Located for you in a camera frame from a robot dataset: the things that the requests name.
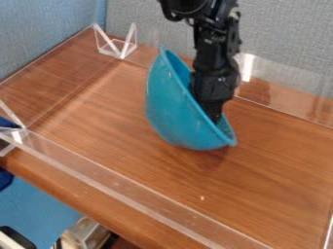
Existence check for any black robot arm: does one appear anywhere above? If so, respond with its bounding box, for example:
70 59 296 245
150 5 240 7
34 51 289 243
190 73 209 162
158 0 242 124

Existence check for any clear acrylic left bracket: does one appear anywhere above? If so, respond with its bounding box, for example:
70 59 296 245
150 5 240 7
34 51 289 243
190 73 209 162
0 100 26 157

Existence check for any clear acrylic corner bracket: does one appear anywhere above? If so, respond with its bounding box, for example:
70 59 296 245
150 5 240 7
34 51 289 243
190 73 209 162
92 23 138 59

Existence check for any clear acrylic barrier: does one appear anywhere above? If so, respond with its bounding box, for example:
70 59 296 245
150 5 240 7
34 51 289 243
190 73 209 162
92 22 333 129
16 129 270 249

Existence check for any dark blue object left edge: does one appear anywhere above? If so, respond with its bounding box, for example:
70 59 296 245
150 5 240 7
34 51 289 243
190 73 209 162
0 116 22 192

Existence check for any clear acrylic front barrier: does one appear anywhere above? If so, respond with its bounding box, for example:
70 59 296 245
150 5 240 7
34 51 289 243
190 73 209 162
16 129 270 249

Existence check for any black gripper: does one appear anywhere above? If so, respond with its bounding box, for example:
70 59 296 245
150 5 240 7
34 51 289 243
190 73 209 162
190 63 241 125

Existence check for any blue plastic bowl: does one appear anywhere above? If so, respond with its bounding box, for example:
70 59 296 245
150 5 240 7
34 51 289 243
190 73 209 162
146 48 237 151

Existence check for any black white object bottom left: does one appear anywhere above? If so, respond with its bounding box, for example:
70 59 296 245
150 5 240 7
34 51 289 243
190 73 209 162
0 226 36 249

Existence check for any clear acrylic back barrier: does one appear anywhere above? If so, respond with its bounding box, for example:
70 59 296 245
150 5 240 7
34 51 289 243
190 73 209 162
92 22 333 129

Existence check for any grey box under table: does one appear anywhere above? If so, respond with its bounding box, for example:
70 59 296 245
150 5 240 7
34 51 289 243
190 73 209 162
51 217 111 249

